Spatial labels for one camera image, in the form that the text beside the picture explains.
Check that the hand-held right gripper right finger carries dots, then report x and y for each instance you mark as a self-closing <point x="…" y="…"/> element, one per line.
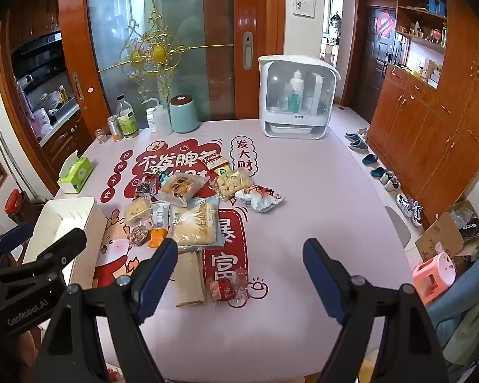
<point x="323" y="279"/>

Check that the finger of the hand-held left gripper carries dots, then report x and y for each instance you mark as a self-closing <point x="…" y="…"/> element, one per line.
<point x="12" y="237"/>
<point x="70" y="239"/>

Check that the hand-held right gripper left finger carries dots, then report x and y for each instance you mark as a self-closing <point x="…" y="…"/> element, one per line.
<point x="159" y="275"/>

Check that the white plastic bin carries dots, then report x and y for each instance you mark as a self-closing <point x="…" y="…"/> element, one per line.
<point x="84" y="215"/>

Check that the long beige snack packet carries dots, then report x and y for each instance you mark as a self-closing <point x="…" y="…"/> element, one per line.
<point x="189" y="279"/>

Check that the orange snack packet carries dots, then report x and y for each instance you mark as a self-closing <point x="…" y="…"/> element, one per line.
<point x="157" y="238"/>

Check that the mixed nuts packet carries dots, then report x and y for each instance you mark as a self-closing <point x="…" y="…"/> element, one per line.
<point x="137" y="237"/>

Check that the large pale cracker bag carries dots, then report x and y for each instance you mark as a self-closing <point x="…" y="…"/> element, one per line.
<point x="195" y="223"/>

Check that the round red pastry packet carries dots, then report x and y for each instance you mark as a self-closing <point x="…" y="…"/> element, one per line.
<point x="223" y="289"/>

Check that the round pastry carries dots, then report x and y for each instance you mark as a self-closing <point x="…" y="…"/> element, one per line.
<point x="137" y="211"/>

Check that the white and red snack packet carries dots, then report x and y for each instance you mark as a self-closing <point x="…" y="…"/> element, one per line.
<point x="261" y="199"/>

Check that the clear bag of pale puffs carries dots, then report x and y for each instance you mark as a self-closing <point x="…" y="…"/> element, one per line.
<point x="231" y="183"/>

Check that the small grey snack packet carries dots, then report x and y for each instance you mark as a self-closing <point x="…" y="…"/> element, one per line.
<point x="160" y="215"/>

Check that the green tissue box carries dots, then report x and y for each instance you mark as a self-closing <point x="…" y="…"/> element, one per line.
<point x="78" y="171"/>

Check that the long metal pole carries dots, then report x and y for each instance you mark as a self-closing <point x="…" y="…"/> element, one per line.
<point x="10" y="155"/>

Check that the dark snack packet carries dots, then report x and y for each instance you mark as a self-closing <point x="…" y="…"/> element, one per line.
<point x="145" y="190"/>

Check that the tan biscuit packet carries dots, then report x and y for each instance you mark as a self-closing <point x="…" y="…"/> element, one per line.
<point x="179" y="188"/>

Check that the wooden kitchen cabinet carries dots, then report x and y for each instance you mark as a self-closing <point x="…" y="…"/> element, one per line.
<point x="64" y="139"/>

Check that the small glass jar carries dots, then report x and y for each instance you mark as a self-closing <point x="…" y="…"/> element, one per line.
<point x="101" y="135"/>

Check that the pink plastic stool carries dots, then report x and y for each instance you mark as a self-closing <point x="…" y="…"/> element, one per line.
<point x="435" y="277"/>

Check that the row of shoes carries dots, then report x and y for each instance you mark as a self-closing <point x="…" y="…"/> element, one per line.
<point x="391" y="181"/>

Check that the orange filled jar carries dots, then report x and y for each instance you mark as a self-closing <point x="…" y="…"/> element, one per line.
<point x="115" y="129"/>

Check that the cardboard box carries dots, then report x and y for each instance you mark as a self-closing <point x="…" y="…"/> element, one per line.
<point x="439" y="235"/>

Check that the red label cookie packet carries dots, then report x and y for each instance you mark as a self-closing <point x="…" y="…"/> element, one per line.
<point x="213" y="162"/>

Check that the glass bottle with green label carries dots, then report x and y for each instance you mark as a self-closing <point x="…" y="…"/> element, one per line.
<point x="127" y="121"/>

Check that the blue chair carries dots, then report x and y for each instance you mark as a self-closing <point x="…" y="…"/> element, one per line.
<point x="463" y="299"/>

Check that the white pill bottle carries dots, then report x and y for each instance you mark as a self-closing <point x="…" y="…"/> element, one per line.
<point x="151" y="120"/>

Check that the yellow drink bottle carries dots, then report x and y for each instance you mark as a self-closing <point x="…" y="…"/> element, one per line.
<point x="64" y="94"/>

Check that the white squeeze bottle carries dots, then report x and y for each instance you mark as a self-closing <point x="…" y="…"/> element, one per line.
<point x="163" y="121"/>

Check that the clear plastic container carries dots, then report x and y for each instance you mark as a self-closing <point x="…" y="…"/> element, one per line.
<point x="299" y="123"/>

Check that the teal canister with brown lid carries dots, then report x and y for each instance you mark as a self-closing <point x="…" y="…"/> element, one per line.
<point x="184" y="115"/>

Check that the wooden shoe cabinet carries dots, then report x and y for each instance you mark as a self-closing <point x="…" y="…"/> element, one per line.
<point x="431" y="127"/>

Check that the frosted glass sliding door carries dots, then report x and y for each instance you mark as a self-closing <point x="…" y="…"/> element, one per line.
<point x="191" y="68"/>

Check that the dark entrance door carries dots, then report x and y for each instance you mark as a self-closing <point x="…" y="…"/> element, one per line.
<point x="373" y="68"/>

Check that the red door decoration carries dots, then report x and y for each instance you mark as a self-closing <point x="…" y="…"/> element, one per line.
<point x="385" y="22"/>

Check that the white wall switch panel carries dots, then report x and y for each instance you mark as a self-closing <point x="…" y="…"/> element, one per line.
<point x="304" y="6"/>

